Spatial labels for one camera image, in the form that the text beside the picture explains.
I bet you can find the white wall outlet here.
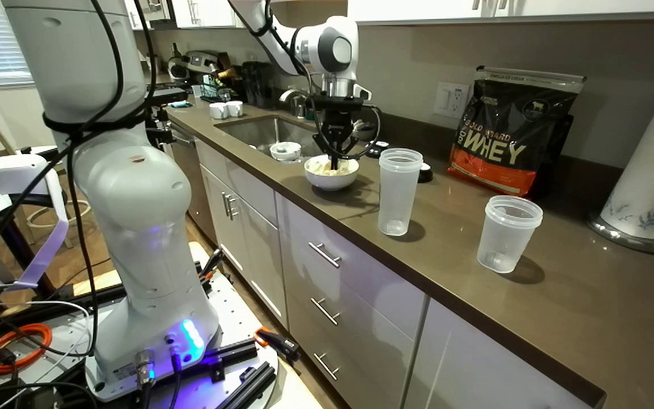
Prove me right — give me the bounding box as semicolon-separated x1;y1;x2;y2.
433;81;468;117

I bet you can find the steel drawer handle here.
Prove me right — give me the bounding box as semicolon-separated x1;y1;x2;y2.
310;353;341;382
309;241;343;267
309;298;341;328

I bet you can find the tall clear shaker cup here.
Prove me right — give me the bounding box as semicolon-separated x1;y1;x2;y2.
379;147;421;237

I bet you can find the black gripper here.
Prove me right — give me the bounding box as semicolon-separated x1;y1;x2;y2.
314;95;367;167

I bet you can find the orange cable coil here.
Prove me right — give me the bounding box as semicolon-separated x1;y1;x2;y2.
0;321;55;378

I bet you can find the steel cabinet handle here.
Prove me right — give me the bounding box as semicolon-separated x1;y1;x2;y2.
223;191;237;221

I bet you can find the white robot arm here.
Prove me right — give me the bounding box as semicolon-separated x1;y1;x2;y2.
2;0;218;402

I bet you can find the chrome sink faucet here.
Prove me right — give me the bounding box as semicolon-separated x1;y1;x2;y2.
279;89;309;117

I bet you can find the short clear plastic cup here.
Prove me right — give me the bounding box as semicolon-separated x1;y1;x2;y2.
477;195;542;275

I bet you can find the black whey protein bag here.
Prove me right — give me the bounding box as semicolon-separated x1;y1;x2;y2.
446;65;586;195

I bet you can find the white ceramic bowl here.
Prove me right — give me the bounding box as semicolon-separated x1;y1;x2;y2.
303;154;359;191

